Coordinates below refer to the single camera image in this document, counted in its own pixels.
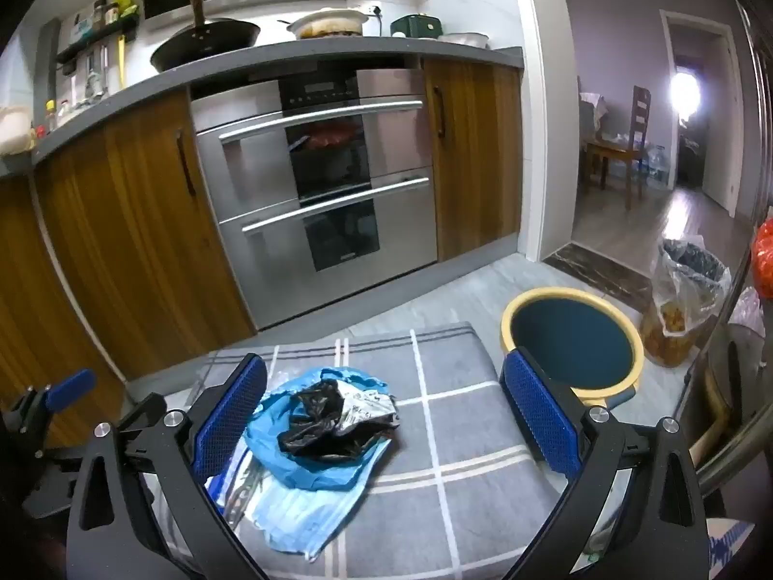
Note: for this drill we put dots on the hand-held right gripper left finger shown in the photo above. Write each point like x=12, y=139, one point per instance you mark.
x=232, y=417

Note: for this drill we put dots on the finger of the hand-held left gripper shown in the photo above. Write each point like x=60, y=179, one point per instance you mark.
x=72, y=390

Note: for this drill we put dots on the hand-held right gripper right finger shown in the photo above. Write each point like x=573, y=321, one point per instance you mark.
x=540, y=417

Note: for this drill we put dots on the blue plastic bag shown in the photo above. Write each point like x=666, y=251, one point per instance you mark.
x=284, y=459

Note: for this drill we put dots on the silver foil packet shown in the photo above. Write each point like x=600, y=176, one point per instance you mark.
x=241, y=492

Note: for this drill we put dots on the black plastic bag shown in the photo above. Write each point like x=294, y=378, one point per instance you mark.
x=314, y=417

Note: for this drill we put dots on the teal bin with yellow rim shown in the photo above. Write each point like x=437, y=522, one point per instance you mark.
x=574, y=338

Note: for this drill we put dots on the white printed wrapper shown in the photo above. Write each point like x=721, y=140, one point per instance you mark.
x=365, y=405

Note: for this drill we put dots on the grey checked mat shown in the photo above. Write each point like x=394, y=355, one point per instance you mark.
x=459, y=399

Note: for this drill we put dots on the wooden cabinet door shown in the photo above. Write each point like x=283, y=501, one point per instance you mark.
x=66, y=254
x=477, y=151
x=145, y=223

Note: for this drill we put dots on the blue patterned cloth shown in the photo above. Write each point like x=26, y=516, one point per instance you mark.
x=731, y=547

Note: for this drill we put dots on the stainless steel built-in oven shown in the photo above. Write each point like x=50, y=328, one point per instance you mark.
x=253, y=151

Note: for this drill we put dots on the white plastic bag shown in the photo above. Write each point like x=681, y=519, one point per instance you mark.
x=12, y=127

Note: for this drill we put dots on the orange red plastic bag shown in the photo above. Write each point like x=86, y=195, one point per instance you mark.
x=764, y=260

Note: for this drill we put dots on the large water bottle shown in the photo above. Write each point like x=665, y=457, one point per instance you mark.
x=658, y=169

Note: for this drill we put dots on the condiment bottle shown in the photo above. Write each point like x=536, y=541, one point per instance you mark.
x=51, y=115

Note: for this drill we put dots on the white cloth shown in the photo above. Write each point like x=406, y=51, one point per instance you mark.
x=595, y=106

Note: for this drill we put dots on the wooden chair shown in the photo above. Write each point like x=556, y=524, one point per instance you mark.
x=641, y=109

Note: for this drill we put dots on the yellow hanging utensil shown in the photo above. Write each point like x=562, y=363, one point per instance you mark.
x=122, y=66

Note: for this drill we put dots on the black wok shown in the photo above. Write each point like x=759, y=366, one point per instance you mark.
x=205, y=42

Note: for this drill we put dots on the spice jar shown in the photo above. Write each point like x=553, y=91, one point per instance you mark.
x=99, y=12
x=112, y=13

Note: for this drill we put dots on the green packet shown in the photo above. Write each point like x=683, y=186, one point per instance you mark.
x=125, y=3

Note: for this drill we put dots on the white bowl with food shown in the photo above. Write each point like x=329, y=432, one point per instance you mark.
x=329, y=24

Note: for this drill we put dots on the green small appliance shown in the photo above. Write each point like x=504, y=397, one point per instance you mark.
x=416, y=27

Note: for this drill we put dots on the white door frame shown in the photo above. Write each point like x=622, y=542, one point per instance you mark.
x=728, y=133

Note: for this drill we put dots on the black wall shelf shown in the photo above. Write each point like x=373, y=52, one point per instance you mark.
x=90, y=42

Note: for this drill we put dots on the wall socket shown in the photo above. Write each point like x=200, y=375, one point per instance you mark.
x=374, y=10

